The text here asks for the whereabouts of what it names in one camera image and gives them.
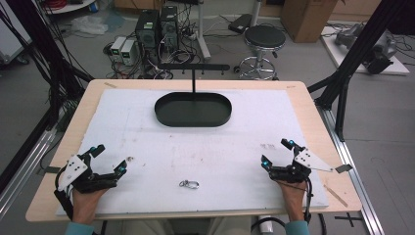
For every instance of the black tape cross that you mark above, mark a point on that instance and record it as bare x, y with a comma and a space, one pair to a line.
349, 219

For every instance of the aluminium rail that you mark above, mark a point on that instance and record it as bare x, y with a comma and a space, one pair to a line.
19, 173
354, 169

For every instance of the black computer tower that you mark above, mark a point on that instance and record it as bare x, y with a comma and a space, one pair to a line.
147, 31
169, 27

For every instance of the person's left hand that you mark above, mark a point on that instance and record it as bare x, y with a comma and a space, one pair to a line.
85, 204

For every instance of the white board on floor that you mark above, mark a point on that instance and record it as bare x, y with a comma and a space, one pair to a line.
329, 49

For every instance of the flat black box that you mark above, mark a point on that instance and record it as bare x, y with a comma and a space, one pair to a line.
239, 23

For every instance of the white cylinder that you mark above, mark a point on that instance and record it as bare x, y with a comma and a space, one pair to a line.
266, 225

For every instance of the white power supply unit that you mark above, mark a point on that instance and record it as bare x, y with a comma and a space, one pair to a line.
117, 47
128, 52

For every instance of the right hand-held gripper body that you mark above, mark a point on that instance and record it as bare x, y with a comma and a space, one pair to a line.
298, 166

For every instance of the thin wooden stick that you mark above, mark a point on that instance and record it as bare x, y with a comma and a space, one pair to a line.
336, 196

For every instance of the white foam mat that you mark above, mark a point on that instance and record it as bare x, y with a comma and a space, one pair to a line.
202, 150

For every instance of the black metal frame post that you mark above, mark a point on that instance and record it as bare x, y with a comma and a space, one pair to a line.
39, 58
355, 55

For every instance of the black round stool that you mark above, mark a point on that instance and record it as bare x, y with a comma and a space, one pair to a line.
264, 39

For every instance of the person's right hand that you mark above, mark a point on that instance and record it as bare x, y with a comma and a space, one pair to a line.
293, 199

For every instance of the grey and black device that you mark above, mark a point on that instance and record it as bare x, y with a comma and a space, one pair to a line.
375, 49

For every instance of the silver metal carabiner clip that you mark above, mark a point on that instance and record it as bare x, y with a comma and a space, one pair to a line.
189, 184

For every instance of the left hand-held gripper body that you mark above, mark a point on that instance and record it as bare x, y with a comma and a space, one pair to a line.
85, 180

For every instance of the clear plastic bag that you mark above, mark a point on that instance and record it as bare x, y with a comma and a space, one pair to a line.
89, 24

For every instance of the brown cardboard box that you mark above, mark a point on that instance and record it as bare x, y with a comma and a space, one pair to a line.
305, 19

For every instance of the black tape strip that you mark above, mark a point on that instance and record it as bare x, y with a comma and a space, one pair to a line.
51, 169
344, 168

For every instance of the black hanger stand with tray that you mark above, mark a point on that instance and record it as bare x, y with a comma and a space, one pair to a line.
193, 111

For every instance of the white desk leg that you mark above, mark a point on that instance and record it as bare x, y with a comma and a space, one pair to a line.
203, 36

